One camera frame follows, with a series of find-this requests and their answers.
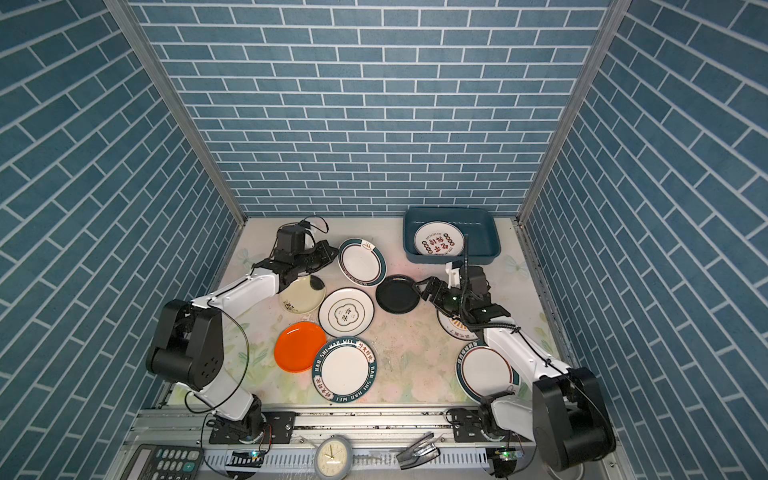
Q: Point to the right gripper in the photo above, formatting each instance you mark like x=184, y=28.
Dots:
x=436, y=297

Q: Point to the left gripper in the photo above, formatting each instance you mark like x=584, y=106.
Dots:
x=321, y=248

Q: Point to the green red rim plate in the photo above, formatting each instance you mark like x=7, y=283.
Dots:
x=481, y=372

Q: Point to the small green rim plate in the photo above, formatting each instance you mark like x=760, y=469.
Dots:
x=362, y=262

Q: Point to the white plate red characters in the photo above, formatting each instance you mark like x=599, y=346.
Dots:
x=439, y=239

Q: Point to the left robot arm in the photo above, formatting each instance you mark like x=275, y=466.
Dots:
x=188, y=344

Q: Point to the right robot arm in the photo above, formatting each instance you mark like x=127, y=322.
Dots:
x=566, y=415

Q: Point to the teal plastic bin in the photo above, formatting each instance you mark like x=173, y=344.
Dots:
x=484, y=239

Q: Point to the orange sunburst plate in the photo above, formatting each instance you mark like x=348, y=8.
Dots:
x=455, y=328

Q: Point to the cream plate with dark spot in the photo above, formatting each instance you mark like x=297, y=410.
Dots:
x=304, y=295

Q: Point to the black plate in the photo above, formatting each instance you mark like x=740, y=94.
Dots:
x=396, y=294

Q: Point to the white plate flower outline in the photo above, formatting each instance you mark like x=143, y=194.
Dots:
x=346, y=312

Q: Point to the green rim lettered plate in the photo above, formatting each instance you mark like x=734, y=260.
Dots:
x=344, y=369

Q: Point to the black stapler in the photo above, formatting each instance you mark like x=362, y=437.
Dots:
x=419, y=453

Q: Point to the white analog clock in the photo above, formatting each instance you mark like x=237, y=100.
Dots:
x=333, y=458

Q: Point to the black calculator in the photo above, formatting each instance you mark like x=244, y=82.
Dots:
x=163, y=462

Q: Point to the aluminium rail base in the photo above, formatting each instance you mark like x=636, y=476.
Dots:
x=376, y=433

